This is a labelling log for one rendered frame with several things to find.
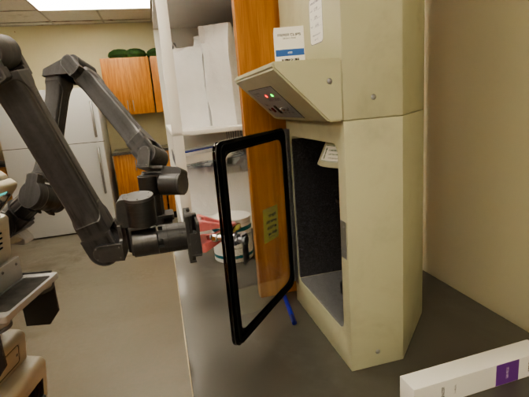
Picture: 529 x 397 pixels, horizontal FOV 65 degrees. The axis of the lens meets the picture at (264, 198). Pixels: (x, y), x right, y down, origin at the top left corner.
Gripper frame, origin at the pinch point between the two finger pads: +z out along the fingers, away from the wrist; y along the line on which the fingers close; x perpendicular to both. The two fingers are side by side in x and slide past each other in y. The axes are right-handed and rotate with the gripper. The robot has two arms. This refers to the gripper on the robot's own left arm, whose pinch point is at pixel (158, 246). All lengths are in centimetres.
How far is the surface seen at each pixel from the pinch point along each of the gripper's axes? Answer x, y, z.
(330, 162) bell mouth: -35, 35, -23
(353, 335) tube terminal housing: -47, 34, 8
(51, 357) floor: 150, -77, 110
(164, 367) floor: 113, -8, 110
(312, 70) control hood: -47, 28, -40
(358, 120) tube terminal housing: -47, 36, -32
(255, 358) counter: -35.5, 17.1, 15.5
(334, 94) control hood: -47, 32, -36
